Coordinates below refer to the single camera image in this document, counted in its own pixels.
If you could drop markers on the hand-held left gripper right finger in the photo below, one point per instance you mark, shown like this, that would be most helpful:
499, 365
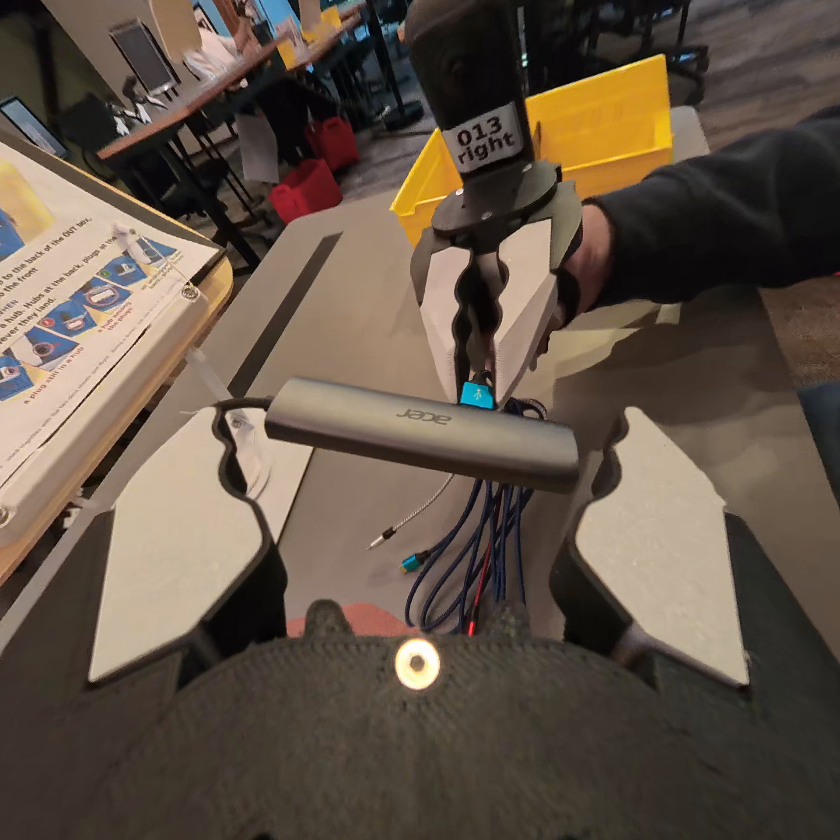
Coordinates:
663, 558

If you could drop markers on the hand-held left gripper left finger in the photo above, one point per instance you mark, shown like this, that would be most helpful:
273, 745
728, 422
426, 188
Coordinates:
177, 544

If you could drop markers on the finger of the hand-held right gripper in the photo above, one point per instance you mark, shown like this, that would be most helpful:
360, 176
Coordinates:
439, 308
528, 295

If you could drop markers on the grey usb hub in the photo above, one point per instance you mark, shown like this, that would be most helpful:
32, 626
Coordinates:
367, 413

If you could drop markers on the yellow plastic bin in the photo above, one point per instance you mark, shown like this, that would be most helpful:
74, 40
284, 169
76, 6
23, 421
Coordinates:
590, 131

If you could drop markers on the person's right forearm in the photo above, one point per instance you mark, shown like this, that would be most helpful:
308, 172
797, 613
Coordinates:
722, 216

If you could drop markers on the person's right hand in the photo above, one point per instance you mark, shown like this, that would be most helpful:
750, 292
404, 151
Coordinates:
594, 256

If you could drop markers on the red bin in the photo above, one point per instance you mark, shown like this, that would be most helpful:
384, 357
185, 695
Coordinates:
305, 190
334, 141

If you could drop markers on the person's jeans leg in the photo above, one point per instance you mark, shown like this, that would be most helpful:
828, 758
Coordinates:
823, 439

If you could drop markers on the white hanging paper sheet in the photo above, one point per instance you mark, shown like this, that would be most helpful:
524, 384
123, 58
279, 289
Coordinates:
257, 151

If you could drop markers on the grey monitor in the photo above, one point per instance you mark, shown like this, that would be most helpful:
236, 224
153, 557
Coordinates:
141, 56

